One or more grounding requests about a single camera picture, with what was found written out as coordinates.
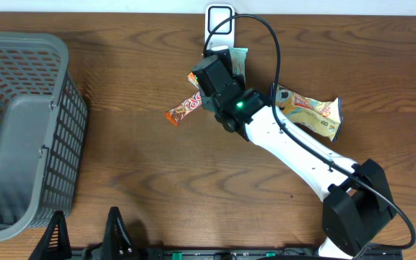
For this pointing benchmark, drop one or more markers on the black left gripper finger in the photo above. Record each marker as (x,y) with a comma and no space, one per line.
(54,244)
(117,243)

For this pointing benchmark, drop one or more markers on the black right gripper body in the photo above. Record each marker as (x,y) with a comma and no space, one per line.
(209,101)

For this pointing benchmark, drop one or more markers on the small orange snack packet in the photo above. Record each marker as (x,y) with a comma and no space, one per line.
(192,79)

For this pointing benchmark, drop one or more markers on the light teal snack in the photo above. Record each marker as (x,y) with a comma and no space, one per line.
(238,60)

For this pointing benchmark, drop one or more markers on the red Top chocolate bar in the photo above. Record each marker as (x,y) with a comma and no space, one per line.
(178,113)

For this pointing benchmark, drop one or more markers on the cream snack bag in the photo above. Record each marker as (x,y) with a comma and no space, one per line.
(324,118)

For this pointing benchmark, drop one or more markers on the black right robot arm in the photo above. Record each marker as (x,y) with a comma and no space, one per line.
(357,201)

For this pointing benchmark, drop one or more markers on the grey plastic mesh basket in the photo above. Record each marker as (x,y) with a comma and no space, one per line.
(43,120)

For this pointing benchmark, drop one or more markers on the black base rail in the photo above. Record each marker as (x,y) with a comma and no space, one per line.
(231,253)

